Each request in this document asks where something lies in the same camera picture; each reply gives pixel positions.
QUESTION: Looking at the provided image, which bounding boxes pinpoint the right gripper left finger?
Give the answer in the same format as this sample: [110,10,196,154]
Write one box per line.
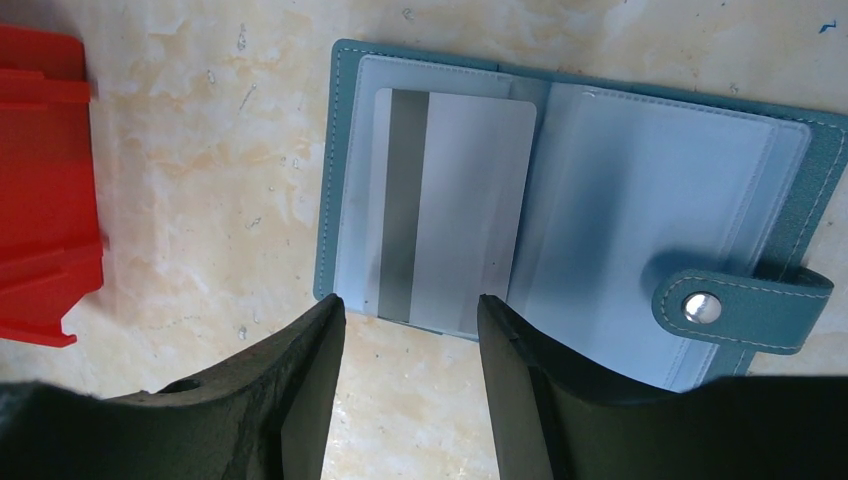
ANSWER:
[1,295,346,479]

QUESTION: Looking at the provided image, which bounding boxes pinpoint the silver magnetic stripe card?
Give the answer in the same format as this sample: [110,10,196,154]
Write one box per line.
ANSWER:
[363,88,537,337]

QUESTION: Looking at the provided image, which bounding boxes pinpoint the blue card holder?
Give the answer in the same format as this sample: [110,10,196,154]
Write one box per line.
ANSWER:
[314,39,847,391]

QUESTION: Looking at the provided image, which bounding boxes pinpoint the red plastic bin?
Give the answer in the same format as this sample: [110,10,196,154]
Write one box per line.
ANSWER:
[1,25,104,348]

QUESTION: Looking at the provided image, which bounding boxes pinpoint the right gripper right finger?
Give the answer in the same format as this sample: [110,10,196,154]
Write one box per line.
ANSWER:
[477,295,847,479]

